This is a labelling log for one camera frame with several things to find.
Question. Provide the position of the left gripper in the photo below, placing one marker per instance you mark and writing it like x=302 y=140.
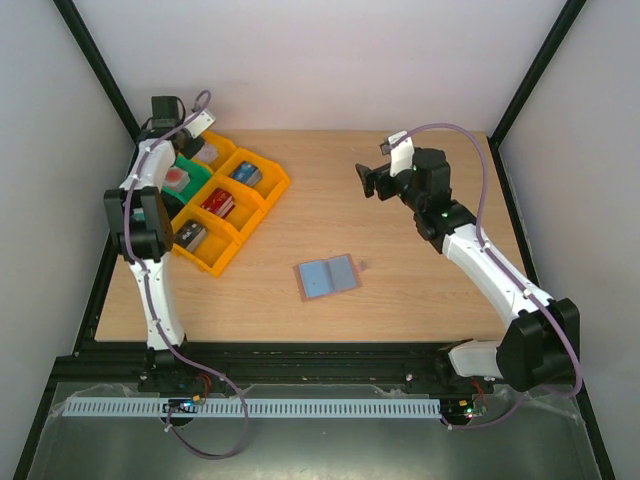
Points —
x=190 y=152

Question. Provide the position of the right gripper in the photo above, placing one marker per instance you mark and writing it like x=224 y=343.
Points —
x=382 y=182

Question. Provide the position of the pink leather card holder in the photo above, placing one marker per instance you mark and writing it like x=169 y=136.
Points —
x=326 y=277

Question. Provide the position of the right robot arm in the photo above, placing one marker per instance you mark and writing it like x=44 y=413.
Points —
x=540 y=342

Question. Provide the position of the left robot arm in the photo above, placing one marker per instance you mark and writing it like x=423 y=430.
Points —
x=140 y=226

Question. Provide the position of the white card stack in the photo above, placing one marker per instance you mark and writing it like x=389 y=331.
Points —
x=207 y=154

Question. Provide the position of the red-dot card stack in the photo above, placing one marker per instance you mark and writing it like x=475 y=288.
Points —
x=176 y=180

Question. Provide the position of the yellow bin with red cards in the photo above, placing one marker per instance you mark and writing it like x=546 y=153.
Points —
x=249 y=209

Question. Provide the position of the red card stack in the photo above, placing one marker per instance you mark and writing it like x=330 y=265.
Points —
x=220 y=203

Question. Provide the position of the blue card stack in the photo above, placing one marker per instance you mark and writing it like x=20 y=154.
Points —
x=247 y=174

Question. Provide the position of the teal card stack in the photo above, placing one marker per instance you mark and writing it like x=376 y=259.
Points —
x=137 y=215

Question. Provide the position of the yellow bin with blue cards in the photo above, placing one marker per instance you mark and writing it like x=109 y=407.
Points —
x=263 y=176

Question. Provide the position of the dark card stack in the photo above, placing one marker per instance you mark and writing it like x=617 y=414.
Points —
x=190 y=236

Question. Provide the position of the green bin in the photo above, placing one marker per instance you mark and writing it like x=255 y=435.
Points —
x=199 y=176

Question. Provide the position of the yellow bin far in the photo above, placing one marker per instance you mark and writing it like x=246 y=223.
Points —
x=224 y=145

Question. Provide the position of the black bin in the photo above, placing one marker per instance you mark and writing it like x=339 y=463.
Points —
x=175 y=213

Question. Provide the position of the yellow bin near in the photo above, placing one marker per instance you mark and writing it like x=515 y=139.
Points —
x=219 y=240

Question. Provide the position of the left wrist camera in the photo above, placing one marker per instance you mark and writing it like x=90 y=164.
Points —
x=197 y=123

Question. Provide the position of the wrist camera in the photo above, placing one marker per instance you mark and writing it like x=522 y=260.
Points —
x=197 y=123
x=400 y=148

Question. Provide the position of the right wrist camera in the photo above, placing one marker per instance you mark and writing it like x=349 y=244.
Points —
x=400 y=148

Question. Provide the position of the black aluminium frame rail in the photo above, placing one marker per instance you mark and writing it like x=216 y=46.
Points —
x=264 y=362

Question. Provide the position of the slotted cable duct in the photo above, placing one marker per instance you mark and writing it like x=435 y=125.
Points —
x=128 y=407

